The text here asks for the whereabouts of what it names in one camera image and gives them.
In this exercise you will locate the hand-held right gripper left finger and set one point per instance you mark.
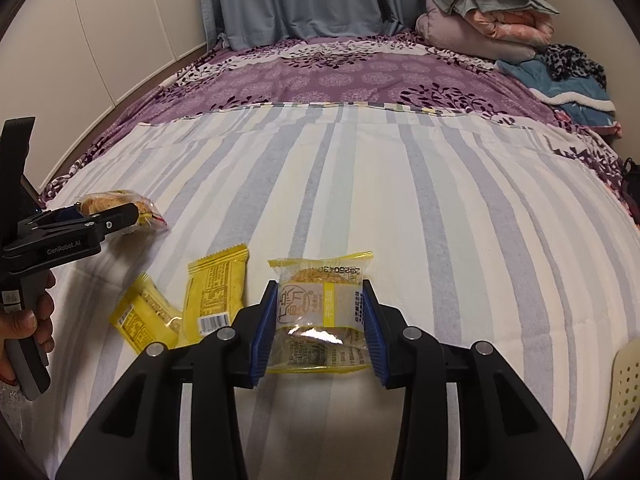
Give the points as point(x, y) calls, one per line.
point(262, 330)

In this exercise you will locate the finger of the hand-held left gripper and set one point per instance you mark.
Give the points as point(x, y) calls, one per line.
point(65, 211)
point(122, 215)

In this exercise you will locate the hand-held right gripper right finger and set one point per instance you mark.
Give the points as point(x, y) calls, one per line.
point(375, 335)

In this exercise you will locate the clear cookie packet red print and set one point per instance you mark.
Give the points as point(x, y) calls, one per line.
point(150, 215)

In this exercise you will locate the clear yellow cake packet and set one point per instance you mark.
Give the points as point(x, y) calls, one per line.
point(320, 310)

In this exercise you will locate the large yellow snack packet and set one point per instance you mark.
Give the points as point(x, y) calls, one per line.
point(215, 285)

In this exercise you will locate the small yellow snack packet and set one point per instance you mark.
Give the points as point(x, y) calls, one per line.
point(145, 310)

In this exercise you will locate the cream perforated plastic basket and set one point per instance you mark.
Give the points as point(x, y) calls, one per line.
point(620, 390)

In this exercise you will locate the person's left hand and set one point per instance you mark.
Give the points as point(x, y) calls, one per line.
point(42, 310)

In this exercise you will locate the striped white blanket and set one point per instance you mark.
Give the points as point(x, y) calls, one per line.
point(400, 200)

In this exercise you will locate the white wardrobe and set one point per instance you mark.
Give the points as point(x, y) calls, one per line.
point(100, 35)

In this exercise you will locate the purple floral bedsheet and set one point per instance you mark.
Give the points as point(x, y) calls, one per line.
point(325, 75)

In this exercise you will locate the black bag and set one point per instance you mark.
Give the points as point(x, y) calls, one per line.
point(632, 180)

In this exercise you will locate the blue fleece blanket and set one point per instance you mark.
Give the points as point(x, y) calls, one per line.
point(550, 85)

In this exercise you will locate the leopard print cloth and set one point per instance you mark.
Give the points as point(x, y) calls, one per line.
point(575, 65)

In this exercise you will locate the pink folded quilt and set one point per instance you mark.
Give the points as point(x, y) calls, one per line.
point(515, 25)

